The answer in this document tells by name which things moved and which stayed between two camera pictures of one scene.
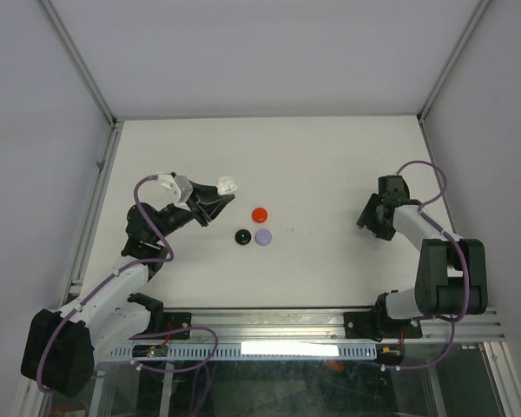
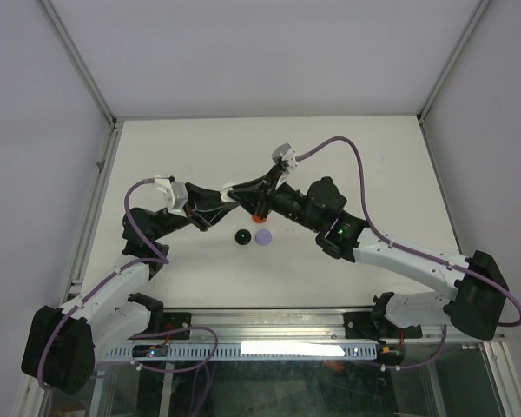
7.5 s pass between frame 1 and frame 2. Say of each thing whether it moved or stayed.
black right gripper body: moved
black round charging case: stayed
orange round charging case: stayed
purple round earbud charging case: stayed
